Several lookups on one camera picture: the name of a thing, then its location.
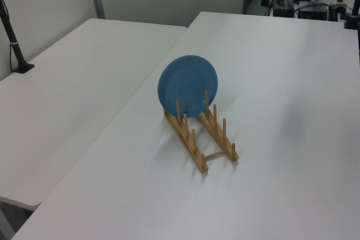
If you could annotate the blue round plate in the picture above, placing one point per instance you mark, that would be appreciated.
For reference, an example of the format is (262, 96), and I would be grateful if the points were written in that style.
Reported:
(185, 82)

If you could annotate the wooden plate rack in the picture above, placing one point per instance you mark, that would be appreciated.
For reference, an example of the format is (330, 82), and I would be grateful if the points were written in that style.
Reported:
(197, 157)

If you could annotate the white side table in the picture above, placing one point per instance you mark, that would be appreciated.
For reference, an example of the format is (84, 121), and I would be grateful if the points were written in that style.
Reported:
(70, 82)

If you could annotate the small black device box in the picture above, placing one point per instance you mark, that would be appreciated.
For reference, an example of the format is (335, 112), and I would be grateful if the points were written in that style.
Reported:
(282, 8)

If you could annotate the black electronics box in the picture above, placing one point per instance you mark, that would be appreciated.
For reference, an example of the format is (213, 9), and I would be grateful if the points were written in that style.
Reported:
(312, 12)

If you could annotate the grey metal clamp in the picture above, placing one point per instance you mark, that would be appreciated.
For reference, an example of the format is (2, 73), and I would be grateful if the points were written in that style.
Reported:
(337, 9)

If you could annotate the black pole with table clamp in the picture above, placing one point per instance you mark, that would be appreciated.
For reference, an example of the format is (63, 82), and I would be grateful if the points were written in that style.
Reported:
(351, 20)

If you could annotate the black camera pole with base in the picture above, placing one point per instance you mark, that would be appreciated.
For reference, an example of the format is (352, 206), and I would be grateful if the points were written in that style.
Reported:
(14, 46)

